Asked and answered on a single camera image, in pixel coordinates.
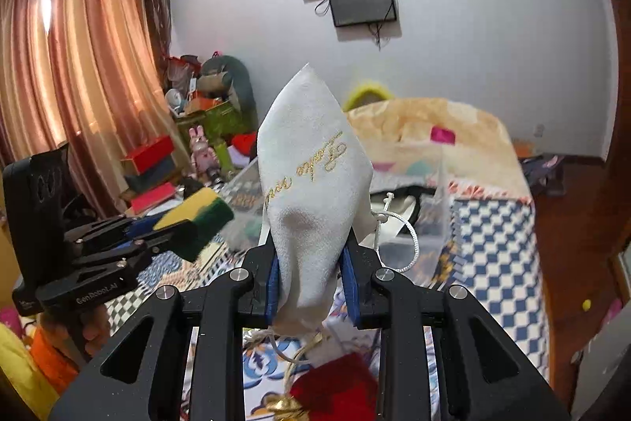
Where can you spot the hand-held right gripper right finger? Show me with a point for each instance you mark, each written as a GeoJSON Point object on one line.
{"type": "Point", "coordinates": [349, 290]}

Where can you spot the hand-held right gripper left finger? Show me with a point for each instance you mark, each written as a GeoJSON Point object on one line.
{"type": "Point", "coordinates": [271, 290]}

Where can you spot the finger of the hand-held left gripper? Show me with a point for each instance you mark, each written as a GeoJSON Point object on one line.
{"type": "Point", "coordinates": [106, 226]}
{"type": "Point", "coordinates": [116, 249]}

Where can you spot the yellow green sponge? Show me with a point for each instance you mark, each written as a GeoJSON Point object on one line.
{"type": "Point", "coordinates": [194, 221]}

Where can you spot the clear plastic storage box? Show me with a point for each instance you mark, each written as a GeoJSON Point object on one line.
{"type": "Point", "coordinates": [424, 223]}

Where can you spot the person's left hand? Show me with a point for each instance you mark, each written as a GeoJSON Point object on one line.
{"type": "Point", "coordinates": [96, 327]}

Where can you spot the red gift box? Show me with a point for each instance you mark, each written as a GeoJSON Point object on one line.
{"type": "Point", "coordinates": [148, 157]}

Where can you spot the red velvet pouch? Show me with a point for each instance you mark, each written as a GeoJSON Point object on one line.
{"type": "Point", "coordinates": [335, 391]}

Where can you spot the pink rabbit plush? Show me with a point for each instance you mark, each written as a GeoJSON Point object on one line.
{"type": "Point", "coordinates": [202, 152]}

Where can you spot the orange cloth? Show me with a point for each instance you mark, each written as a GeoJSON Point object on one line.
{"type": "Point", "coordinates": [52, 357]}

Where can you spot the brown curtain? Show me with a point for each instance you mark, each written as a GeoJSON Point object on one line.
{"type": "Point", "coordinates": [74, 80]}

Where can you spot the printed blanket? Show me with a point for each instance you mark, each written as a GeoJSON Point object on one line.
{"type": "Point", "coordinates": [493, 253]}

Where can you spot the green cardboard box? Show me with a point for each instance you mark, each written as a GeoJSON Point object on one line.
{"type": "Point", "coordinates": [217, 120]}

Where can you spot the yellow cloth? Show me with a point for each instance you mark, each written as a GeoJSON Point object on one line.
{"type": "Point", "coordinates": [22, 371]}

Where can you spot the large green plush toy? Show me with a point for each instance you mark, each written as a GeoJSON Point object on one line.
{"type": "Point", "coordinates": [229, 78]}

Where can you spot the dark clothes pile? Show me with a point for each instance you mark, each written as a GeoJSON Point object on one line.
{"type": "Point", "coordinates": [542, 174]}

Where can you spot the small yellow ball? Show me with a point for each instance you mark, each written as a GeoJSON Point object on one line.
{"type": "Point", "coordinates": [586, 305]}

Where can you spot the small dark wall screen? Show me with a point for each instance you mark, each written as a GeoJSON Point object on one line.
{"type": "Point", "coordinates": [362, 2]}

